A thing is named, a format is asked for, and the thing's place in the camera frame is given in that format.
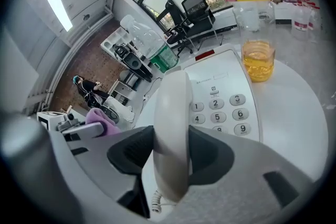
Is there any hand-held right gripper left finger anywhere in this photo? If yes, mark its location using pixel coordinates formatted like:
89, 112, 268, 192
48, 125, 155, 221

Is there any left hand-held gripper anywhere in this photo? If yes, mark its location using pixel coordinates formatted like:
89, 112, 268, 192
38, 112, 104, 141

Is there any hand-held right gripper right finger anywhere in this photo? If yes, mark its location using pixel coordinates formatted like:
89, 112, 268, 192
157, 125, 313, 223

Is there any purple cloth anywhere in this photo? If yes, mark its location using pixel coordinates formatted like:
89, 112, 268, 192
86, 107, 122, 137

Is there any white telephone handset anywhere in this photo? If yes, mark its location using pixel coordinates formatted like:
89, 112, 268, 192
153, 70, 194, 202

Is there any white desk with drawers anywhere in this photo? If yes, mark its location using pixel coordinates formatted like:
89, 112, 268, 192
109, 78, 137, 105

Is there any white hutch desk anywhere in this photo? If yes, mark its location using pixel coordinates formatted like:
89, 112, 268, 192
100, 26, 148, 61

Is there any white desk telephone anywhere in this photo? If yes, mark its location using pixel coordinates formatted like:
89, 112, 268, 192
164, 43, 263, 142

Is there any clear water bottle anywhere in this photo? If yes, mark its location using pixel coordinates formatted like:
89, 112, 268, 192
120, 14, 180, 73

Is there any yellow drink bottle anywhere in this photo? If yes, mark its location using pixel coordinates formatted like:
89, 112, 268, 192
209, 0, 276, 83

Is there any ceiling light bar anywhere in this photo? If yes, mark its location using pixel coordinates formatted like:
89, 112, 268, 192
44, 0, 74, 32

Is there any black swivel office chair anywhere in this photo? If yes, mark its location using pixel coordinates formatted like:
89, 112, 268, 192
164, 0, 195, 57

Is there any black mesh visitor chair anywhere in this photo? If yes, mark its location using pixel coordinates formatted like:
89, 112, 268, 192
181, 0, 218, 52

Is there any red label floor jug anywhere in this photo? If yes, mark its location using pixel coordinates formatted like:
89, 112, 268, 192
291, 1, 312, 40
308, 0, 323, 37

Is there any white cable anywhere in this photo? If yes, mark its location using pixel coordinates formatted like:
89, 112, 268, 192
151, 190, 176, 213

